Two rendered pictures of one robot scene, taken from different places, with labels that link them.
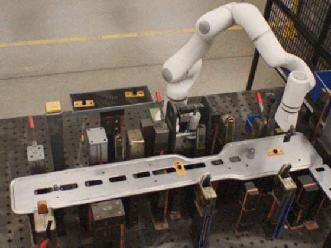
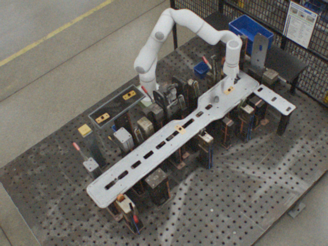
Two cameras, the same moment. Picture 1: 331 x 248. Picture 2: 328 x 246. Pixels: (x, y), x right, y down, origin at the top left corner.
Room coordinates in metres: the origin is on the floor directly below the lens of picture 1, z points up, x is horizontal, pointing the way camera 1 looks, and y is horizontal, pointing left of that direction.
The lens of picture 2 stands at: (0.14, 0.33, 2.97)
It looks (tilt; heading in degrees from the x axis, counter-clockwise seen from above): 55 degrees down; 347
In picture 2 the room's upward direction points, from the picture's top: 9 degrees counter-clockwise
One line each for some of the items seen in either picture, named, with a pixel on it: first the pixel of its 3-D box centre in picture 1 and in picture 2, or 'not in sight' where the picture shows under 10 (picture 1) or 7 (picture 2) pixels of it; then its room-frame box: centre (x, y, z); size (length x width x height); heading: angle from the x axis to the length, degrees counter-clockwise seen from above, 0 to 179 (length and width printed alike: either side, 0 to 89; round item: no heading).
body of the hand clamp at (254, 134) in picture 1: (255, 147); (212, 89); (1.73, -0.46, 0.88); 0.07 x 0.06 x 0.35; 21
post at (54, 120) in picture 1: (57, 145); (93, 149); (1.55, 0.49, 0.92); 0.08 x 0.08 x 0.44; 21
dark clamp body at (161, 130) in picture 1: (158, 155); (158, 124); (1.58, 0.02, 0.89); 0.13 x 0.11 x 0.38; 21
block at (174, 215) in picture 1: (175, 189); (179, 140); (1.42, -0.08, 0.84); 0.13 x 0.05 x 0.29; 21
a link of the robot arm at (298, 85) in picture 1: (296, 88); (233, 51); (1.58, -0.52, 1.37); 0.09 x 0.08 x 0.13; 140
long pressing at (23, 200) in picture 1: (175, 170); (178, 132); (1.40, -0.07, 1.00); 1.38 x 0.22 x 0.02; 111
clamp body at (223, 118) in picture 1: (220, 147); (192, 99); (1.69, -0.29, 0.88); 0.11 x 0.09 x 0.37; 21
